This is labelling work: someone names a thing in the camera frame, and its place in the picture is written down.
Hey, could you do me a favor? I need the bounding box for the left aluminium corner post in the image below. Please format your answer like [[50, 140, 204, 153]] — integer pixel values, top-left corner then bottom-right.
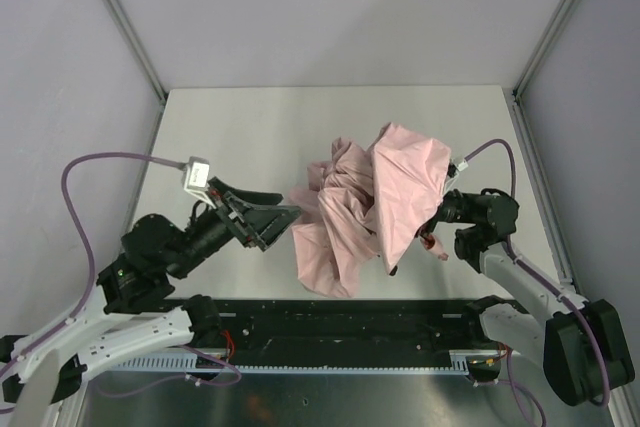
[[102, 0, 168, 106]]

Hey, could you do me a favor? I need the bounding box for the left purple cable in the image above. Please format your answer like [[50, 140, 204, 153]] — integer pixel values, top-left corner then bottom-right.
[[0, 150, 189, 383]]

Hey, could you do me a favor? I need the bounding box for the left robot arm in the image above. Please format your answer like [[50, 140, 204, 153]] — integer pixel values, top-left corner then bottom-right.
[[1, 177, 302, 404]]

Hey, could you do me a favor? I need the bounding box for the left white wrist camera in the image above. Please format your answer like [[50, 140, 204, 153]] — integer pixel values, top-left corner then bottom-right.
[[182, 156, 210, 202]]

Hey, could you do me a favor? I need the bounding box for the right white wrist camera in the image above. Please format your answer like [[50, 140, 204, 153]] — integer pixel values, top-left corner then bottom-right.
[[446, 157, 468, 182]]

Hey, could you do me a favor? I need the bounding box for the right aluminium corner post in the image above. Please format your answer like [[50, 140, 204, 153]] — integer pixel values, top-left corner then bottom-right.
[[514, 0, 611, 98]]

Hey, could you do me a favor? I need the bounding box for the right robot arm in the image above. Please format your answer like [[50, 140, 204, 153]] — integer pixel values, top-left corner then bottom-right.
[[417, 188, 635, 406]]

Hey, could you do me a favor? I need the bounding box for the aluminium corner post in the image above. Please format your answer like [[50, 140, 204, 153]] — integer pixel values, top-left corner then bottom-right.
[[102, 0, 168, 106], [514, 0, 611, 98]]

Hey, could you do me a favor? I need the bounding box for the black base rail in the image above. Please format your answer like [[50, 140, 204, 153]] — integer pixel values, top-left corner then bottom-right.
[[216, 299, 498, 371]]

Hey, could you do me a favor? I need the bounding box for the grey cable duct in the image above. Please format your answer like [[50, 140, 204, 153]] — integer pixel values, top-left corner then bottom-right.
[[109, 350, 501, 378]]

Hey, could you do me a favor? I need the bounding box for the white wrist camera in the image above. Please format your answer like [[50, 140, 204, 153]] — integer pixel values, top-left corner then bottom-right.
[[446, 157, 468, 182], [182, 156, 210, 202]]

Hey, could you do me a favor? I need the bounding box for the pink folding umbrella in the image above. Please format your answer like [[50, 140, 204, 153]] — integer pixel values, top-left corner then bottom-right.
[[289, 123, 451, 298]]

